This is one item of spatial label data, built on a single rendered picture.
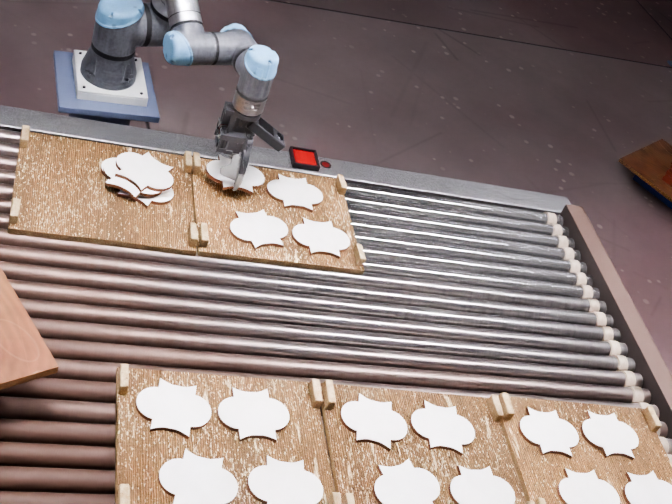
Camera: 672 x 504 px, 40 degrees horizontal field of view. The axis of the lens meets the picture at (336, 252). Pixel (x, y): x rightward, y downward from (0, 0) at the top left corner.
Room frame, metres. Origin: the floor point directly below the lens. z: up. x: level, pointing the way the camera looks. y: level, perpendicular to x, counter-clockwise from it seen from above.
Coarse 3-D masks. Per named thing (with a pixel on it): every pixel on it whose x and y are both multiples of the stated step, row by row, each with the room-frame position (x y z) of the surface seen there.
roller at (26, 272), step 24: (0, 264) 1.31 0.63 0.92; (24, 264) 1.34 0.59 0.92; (120, 288) 1.40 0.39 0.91; (144, 288) 1.43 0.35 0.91; (168, 288) 1.45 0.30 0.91; (192, 288) 1.48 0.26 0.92; (216, 288) 1.51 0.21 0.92; (240, 288) 1.54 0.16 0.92; (336, 312) 1.62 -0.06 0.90; (360, 312) 1.64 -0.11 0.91; (384, 312) 1.67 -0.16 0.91; (408, 312) 1.70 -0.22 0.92; (432, 312) 1.74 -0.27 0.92; (456, 312) 1.77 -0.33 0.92; (576, 336) 1.90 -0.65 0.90; (600, 336) 1.93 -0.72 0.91
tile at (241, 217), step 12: (240, 216) 1.74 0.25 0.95; (252, 216) 1.76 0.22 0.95; (264, 216) 1.78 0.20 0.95; (240, 228) 1.70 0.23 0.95; (252, 228) 1.72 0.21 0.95; (264, 228) 1.74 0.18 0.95; (276, 228) 1.76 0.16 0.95; (240, 240) 1.67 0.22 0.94; (252, 240) 1.68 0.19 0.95; (264, 240) 1.70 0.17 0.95; (276, 240) 1.72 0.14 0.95
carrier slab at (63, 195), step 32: (32, 160) 1.64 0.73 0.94; (64, 160) 1.68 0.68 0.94; (96, 160) 1.73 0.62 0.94; (160, 160) 1.83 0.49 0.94; (32, 192) 1.54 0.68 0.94; (64, 192) 1.58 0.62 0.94; (96, 192) 1.62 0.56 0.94; (32, 224) 1.44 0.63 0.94; (64, 224) 1.48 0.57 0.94; (96, 224) 1.53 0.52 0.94; (128, 224) 1.57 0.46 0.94; (160, 224) 1.61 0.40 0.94
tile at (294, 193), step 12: (276, 180) 1.94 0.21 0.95; (288, 180) 1.96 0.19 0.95; (300, 180) 1.98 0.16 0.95; (276, 192) 1.89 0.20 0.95; (288, 192) 1.91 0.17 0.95; (300, 192) 1.93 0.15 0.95; (312, 192) 1.95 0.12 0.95; (288, 204) 1.86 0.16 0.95; (300, 204) 1.88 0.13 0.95; (312, 204) 1.91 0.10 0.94
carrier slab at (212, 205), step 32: (192, 192) 1.78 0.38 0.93; (224, 192) 1.82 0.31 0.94; (256, 192) 1.87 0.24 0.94; (224, 224) 1.70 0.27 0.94; (288, 224) 1.80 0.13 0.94; (224, 256) 1.61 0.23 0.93; (256, 256) 1.64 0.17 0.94; (288, 256) 1.69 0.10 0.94; (320, 256) 1.74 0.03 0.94; (352, 256) 1.79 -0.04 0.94
